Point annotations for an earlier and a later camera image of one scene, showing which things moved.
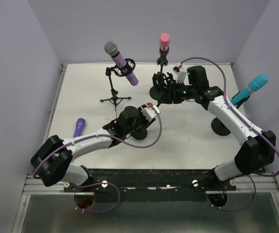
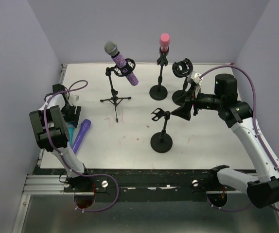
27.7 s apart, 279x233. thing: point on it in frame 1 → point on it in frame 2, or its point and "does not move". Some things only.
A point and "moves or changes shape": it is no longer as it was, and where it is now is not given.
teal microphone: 256,83 → 71,129
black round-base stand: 218,128 → 161,142
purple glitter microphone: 112,49 does not move
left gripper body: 148,124 → 68,112
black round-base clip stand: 163,58 does not move
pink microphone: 164,42 does not move
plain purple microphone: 79,127 moves or changes shape
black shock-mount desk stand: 164,85 moves or changes shape
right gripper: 169,98 → 189,98
